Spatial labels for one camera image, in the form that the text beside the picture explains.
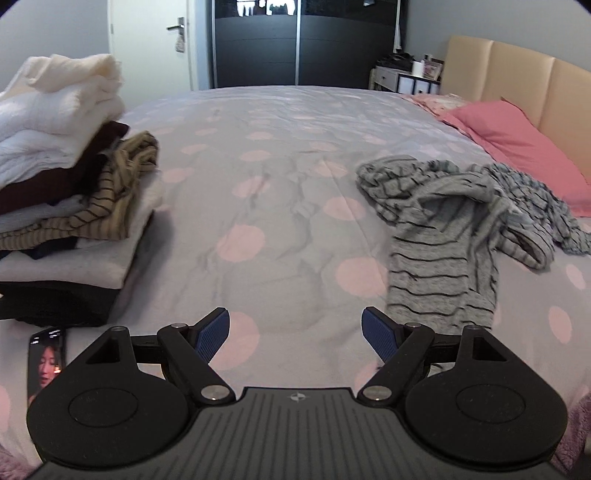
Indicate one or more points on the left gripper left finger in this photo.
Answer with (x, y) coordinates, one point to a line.
(187, 352)

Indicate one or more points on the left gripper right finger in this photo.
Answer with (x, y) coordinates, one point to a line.
(403, 348)

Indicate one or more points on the grey black-striped shirt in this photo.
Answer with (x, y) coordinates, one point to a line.
(447, 225)

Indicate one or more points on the grey pink-dotted duvet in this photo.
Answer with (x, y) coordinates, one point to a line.
(261, 215)

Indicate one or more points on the light grey folded sweater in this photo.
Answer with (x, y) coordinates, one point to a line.
(102, 263)

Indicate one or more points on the black folded garment bottom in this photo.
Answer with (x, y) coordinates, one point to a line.
(58, 303)

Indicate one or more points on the smartphone with lit screen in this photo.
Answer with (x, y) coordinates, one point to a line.
(46, 360)

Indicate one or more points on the olive black-striped garment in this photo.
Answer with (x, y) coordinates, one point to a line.
(106, 216)

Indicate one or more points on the purple fuzzy rug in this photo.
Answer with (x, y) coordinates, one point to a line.
(576, 440)

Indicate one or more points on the grey checked crumpled garment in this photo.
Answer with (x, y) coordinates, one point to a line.
(547, 211)

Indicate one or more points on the dark maroon folded garment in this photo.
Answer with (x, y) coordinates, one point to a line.
(52, 186)

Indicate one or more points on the floral pink pillow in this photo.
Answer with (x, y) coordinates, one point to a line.
(436, 104)

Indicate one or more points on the white folded fleece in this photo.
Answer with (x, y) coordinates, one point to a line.
(48, 130)

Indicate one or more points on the white bedside cabinet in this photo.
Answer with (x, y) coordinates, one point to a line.
(401, 73)

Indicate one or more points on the cream folded knit top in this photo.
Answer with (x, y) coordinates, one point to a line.
(50, 74)

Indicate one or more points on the beige padded headboard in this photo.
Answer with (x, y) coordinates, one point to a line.
(553, 94)

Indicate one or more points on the black sliding wardrobe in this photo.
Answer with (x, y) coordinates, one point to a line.
(318, 43)

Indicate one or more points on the white door with handle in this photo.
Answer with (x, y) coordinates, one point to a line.
(150, 40)

